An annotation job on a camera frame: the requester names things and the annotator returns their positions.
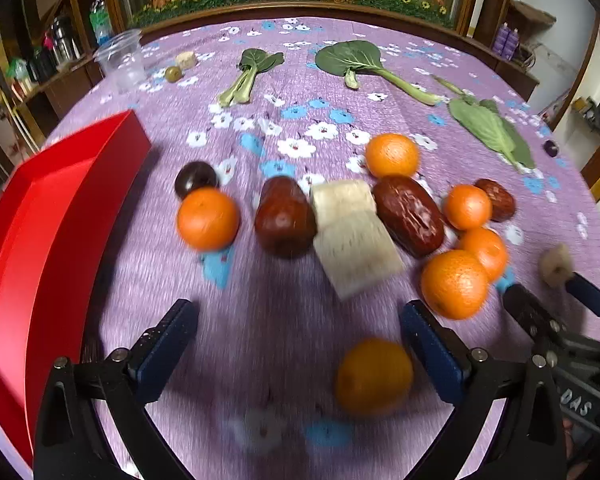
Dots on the dark purple plum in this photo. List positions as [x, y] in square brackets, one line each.
[196, 178]
[551, 147]

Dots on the broad-leaf bok choy stalk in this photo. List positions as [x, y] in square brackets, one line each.
[360, 62]

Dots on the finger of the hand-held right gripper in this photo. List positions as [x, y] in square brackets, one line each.
[592, 296]
[530, 310]

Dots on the purple bottle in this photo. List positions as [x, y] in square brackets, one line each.
[514, 42]
[502, 40]

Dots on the small red jujube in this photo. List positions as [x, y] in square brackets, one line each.
[496, 200]

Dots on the purple floral tablecloth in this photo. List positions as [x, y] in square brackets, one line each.
[280, 320]

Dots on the small round sugarcane piece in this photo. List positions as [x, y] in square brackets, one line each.
[556, 265]

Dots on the steel thermos flask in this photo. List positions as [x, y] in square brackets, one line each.
[65, 37]

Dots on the red box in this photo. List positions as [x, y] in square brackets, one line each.
[45, 240]

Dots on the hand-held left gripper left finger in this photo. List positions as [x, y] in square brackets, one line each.
[167, 350]

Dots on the peeled sugarcane piece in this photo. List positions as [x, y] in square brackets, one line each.
[355, 255]
[342, 196]

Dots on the large red jujube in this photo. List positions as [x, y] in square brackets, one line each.
[411, 214]
[285, 217]

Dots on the small green fruit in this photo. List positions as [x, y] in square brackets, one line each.
[173, 74]

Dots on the small bok choy stalk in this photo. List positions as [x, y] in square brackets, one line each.
[250, 72]

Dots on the orange mandarin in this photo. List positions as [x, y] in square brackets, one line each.
[375, 376]
[467, 206]
[392, 155]
[454, 284]
[487, 252]
[208, 219]

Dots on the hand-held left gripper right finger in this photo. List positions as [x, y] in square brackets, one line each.
[430, 350]

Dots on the clear plastic cup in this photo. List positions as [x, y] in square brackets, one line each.
[121, 60]

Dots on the green plastic bottle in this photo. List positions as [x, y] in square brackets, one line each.
[100, 22]

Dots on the black item on shelf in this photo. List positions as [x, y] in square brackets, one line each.
[597, 114]

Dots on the tiny beige sugarcane piece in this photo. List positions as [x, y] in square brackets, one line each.
[186, 60]

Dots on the large green cabbage leaf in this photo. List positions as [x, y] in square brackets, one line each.
[462, 90]
[495, 132]

